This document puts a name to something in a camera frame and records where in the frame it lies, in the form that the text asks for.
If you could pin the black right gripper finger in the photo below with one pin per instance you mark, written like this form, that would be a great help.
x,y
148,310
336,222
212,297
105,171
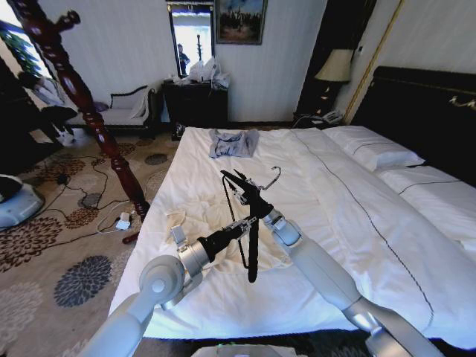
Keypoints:
x,y
241,222
247,182
234,184
243,230

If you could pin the black hanger with silver hook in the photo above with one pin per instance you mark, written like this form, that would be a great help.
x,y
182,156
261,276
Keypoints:
x,y
253,256

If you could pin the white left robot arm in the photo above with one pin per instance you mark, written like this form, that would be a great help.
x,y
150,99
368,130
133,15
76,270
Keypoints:
x,y
160,283

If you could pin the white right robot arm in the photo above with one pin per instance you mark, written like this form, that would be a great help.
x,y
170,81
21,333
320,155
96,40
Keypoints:
x,y
316,262

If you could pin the white bed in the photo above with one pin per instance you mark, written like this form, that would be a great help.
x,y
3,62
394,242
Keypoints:
x,y
193,171

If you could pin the cream garment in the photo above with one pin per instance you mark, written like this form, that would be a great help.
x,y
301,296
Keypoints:
x,y
208,222

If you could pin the blue-grey shirt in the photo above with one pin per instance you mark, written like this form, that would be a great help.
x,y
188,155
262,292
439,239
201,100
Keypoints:
x,y
232,144

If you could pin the black cabinet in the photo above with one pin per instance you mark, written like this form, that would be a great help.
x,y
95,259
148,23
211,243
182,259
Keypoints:
x,y
195,106

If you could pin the dark nightstand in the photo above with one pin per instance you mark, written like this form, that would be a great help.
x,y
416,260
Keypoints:
x,y
310,117

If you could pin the white duvet with dark seam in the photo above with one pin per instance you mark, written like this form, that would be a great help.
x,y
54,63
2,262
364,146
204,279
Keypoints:
x,y
357,223

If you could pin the white telephone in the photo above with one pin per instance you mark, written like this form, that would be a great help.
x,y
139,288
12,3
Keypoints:
x,y
332,116

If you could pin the white robot front shell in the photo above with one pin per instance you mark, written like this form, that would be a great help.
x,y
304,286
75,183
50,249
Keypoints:
x,y
243,352

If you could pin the white plastic bags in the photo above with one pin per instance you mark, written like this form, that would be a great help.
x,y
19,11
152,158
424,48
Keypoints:
x,y
208,72

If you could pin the white pillow with dark stripe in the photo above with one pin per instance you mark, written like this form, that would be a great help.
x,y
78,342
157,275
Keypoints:
x,y
375,148
431,197

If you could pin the dark-framed chaise sofa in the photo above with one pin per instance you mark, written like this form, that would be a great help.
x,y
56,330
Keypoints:
x,y
122,113

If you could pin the table lamp with cream shade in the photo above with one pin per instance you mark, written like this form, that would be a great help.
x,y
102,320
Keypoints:
x,y
334,67

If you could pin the red-brown wooden coat stand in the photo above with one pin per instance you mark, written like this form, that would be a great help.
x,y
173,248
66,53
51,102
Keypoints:
x,y
93,122

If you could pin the purple cushion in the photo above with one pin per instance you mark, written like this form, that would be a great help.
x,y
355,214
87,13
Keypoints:
x,y
99,107

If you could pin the framed painting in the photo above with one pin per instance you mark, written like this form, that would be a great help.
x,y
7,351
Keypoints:
x,y
240,20

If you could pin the dark headboard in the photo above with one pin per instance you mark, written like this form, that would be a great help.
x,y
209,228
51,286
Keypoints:
x,y
416,108

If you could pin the white round machine base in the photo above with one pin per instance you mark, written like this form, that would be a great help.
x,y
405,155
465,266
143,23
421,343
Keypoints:
x,y
18,210

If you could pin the dark wooden furniture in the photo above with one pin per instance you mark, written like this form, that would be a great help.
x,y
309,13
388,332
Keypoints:
x,y
22,126

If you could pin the window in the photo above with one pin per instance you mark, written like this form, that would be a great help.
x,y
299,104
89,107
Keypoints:
x,y
18,48

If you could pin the dark-framed wall mirror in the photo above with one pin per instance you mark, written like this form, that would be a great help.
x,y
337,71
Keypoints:
x,y
191,33

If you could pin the gold wall trim strip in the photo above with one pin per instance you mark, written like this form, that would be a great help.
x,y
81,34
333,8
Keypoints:
x,y
372,63

